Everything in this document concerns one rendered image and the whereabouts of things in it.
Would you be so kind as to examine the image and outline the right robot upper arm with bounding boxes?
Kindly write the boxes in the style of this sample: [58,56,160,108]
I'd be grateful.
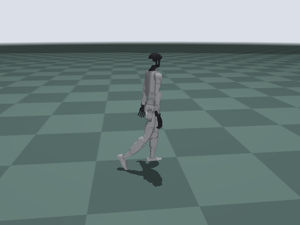
[154,72,163,96]

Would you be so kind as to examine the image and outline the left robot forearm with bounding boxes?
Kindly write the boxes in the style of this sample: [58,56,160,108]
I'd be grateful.
[142,90,147,105]

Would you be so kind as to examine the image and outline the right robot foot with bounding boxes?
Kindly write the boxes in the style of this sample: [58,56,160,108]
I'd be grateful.
[117,154,129,170]

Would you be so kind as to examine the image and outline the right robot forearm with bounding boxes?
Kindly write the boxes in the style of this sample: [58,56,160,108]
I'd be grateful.
[154,92,162,114]

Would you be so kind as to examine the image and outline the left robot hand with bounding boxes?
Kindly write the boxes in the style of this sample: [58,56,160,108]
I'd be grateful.
[138,105,145,117]

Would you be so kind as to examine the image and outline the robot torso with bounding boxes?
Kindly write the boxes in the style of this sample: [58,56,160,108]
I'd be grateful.
[144,69,160,112]

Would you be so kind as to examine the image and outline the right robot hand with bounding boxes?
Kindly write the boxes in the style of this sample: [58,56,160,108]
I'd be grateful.
[155,111,162,129]

